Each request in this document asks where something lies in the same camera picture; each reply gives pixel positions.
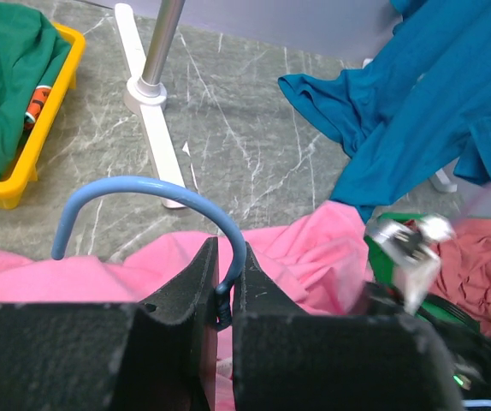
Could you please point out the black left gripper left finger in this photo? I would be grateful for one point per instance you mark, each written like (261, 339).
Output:
(156, 353)

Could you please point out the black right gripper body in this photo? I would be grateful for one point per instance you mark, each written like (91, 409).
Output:
(470, 350)

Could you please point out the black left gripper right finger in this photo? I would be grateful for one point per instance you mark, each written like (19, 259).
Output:
(287, 359)

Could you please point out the pink t shirt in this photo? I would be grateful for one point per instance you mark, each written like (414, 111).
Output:
(320, 261)

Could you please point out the dusty red t shirt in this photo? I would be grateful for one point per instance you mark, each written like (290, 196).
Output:
(465, 275)

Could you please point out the blue t shirt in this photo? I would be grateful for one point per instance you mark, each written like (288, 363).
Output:
(422, 103)

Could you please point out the green printed t shirt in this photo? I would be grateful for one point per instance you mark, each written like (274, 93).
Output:
(32, 53)

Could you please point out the yellow plastic tray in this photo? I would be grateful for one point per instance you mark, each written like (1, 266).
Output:
(23, 169)

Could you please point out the silver clothes rack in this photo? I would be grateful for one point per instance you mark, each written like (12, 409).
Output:
(145, 95)

